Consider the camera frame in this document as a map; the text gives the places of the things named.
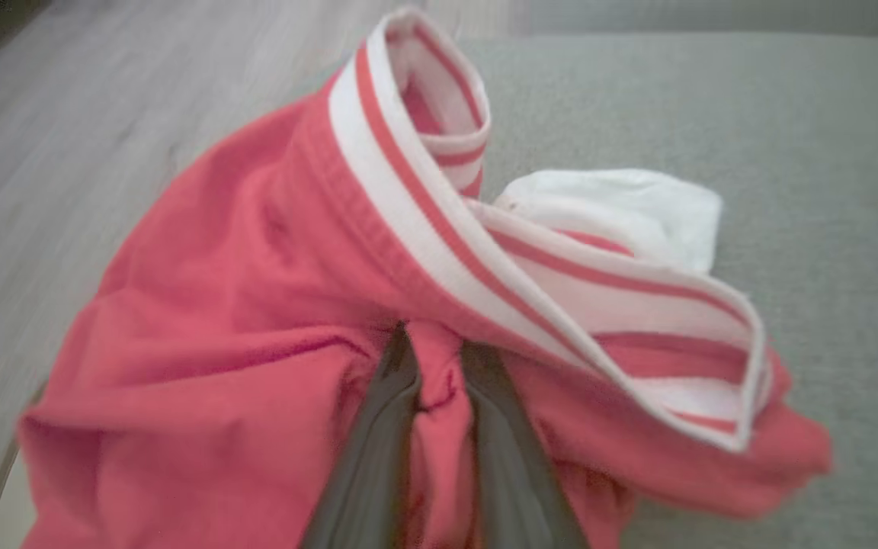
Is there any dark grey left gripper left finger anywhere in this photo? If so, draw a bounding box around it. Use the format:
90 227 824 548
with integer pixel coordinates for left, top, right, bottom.
300 323 422 549

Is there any red basketball jersey white trim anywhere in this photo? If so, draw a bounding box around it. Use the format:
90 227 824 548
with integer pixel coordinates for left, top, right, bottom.
16 6 835 549

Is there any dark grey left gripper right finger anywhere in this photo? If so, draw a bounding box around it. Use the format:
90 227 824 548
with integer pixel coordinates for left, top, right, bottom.
462 342 590 549

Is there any grey fabric sofa seat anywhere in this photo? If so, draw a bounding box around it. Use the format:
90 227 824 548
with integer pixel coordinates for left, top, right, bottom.
0 30 878 549

